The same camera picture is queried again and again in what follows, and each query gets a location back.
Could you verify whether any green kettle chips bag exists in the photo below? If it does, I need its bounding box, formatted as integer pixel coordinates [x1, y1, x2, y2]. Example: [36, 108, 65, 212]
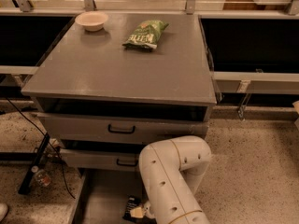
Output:
[122, 20, 168, 50]

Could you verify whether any open bottom grey drawer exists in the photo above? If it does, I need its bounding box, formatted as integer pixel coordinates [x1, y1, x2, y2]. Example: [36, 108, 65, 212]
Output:
[67, 169, 156, 224]

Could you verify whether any white shoe tip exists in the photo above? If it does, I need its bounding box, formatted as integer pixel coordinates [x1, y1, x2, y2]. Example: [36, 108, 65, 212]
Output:
[0, 203, 8, 221]

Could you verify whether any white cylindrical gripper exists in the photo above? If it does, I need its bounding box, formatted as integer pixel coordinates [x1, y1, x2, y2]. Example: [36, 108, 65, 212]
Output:
[130, 201, 155, 219]

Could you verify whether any metal bracket under shelf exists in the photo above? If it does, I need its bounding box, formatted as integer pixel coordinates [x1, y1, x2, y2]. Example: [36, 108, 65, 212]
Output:
[237, 93, 251, 120]

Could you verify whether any black metal leg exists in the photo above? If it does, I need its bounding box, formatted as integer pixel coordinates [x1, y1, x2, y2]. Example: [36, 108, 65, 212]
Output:
[18, 133, 50, 195]

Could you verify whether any top grey drawer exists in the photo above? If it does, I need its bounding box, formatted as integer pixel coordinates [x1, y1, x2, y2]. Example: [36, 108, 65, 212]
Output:
[38, 113, 208, 145]

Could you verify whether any dark blue rxbar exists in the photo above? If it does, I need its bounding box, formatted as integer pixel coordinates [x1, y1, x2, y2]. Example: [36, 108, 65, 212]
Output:
[122, 196, 145, 223]

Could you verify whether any small clear bottle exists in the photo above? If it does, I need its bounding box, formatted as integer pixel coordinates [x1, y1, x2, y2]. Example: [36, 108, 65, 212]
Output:
[31, 166, 51, 187]

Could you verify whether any grey drawer cabinet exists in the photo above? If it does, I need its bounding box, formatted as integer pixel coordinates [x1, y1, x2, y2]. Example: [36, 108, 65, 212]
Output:
[21, 12, 218, 185]

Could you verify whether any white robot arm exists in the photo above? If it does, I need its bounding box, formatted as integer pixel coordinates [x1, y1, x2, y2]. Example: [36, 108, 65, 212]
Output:
[130, 136, 211, 224]

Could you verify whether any white paper bowl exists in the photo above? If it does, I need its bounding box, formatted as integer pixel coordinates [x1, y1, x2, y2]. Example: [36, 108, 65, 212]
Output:
[75, 11, 108, 32]

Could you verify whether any middle grey drawer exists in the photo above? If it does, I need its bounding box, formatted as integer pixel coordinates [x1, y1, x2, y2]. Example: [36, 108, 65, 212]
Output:
[61, 149, 138, 172]

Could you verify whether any black cable on floor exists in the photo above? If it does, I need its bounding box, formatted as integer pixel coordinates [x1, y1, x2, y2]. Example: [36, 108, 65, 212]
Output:
[5, 97, 77, 200]

